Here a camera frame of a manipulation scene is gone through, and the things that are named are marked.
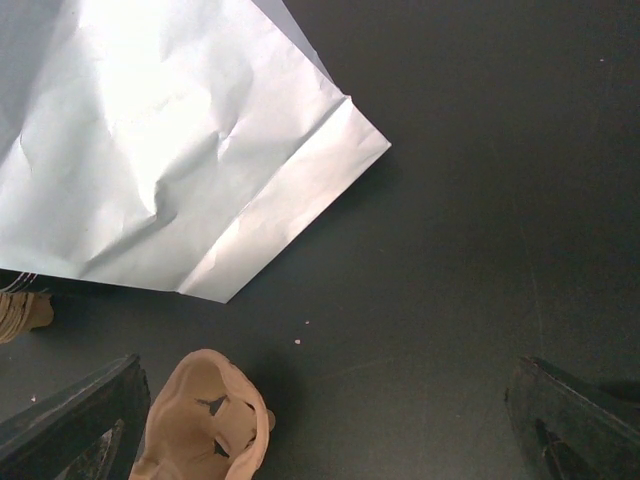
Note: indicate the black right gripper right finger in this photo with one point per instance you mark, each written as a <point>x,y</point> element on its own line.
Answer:
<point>567,428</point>

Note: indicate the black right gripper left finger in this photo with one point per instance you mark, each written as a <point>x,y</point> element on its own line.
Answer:
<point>89,430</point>

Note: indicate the single brown pulp cup carrier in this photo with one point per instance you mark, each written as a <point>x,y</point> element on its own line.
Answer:
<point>209,421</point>

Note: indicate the light blue paper bag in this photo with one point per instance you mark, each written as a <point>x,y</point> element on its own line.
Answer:
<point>175,146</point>

